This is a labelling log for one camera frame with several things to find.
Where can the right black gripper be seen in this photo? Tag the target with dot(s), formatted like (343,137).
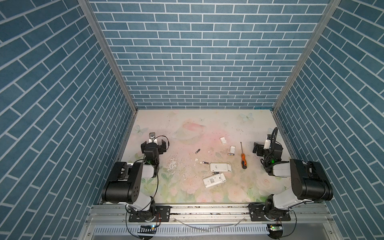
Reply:
(261,147)

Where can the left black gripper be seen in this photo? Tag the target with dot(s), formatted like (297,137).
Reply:
(161,148)

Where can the orange handled screwdriver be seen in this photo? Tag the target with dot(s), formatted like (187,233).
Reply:
(243,157)

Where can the white battery cover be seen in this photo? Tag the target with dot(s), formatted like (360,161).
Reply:
(223,140)
(232,149)

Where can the white remote control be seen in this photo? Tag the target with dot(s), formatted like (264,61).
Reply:
(214,180)
(220,167)

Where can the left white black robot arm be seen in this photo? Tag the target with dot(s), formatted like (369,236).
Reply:
(123,185)

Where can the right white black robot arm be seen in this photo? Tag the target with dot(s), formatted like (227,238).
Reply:
(309,182)

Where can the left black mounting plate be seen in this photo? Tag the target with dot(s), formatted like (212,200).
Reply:
(162,212)

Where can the black mounting plate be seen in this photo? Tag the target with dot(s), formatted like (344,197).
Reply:
(260,213)
(162,212)

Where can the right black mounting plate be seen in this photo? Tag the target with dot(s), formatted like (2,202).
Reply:
(260,213)

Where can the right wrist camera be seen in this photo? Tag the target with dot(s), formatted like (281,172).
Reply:
(267,142)

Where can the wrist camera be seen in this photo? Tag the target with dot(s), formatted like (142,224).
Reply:
(267,142)
(152,138)

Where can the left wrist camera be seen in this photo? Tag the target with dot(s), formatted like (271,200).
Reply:
(152,138)

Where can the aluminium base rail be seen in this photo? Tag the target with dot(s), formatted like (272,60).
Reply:
(308,222)

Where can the white perforated cable duct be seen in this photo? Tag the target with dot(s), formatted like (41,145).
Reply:
(182,230)

